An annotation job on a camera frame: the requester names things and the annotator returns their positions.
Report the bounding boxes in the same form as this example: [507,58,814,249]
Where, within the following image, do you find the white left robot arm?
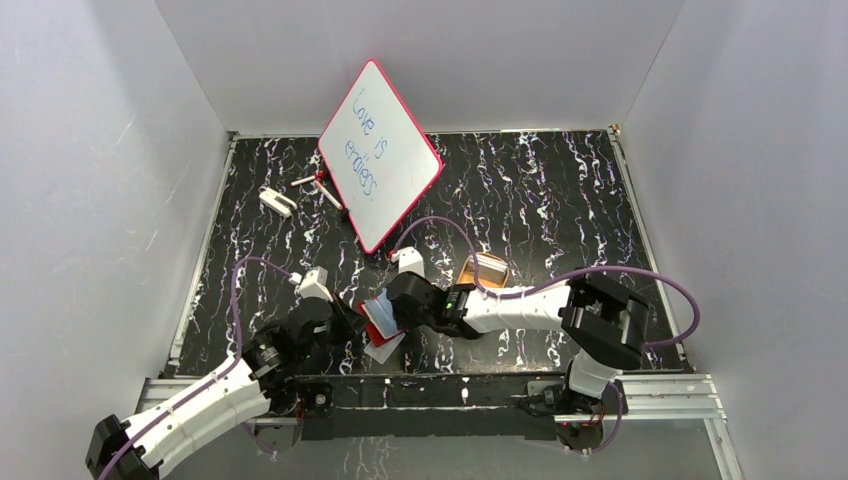
[85,295,368,479]

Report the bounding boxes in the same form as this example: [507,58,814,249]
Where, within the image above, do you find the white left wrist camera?
[289,267,333,301]

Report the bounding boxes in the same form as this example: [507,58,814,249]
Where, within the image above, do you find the white whiteboard eraser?
[259,187,298,219]

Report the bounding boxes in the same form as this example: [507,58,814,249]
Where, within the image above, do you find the silver credit card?
[364,333,406,364]

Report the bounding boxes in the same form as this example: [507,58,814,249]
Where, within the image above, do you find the red leather card holder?
[358,289,406,347]

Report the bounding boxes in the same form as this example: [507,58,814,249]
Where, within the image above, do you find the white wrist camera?
[390,246,425,277]
[289,267,333,301]

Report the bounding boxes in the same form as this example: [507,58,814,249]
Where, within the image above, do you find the red capped marker pen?
[290,171,325,187]

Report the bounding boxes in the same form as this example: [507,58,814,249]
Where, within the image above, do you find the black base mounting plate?
[296,372,564,441]

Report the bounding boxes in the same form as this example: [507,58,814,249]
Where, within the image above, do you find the orange oval tray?
[456,252,509,289]

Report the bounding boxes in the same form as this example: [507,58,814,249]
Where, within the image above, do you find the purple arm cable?
[97,256,296,480]
[392,215,702,455]

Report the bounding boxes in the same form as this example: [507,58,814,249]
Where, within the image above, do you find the aluminium rail frame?
[139,129,730,477]

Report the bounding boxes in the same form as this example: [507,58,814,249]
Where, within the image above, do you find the pink framed whiteboard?
[318,58,444,254]

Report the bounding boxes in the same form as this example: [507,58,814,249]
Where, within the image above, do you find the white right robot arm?
[385,272,652,414]

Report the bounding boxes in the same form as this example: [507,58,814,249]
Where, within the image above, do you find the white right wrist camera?
[390,246,425,277]

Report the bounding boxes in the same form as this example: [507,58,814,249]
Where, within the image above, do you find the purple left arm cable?
[97,256,296,480]

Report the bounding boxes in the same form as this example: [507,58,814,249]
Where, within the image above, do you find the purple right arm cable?
[392,215,702,455]

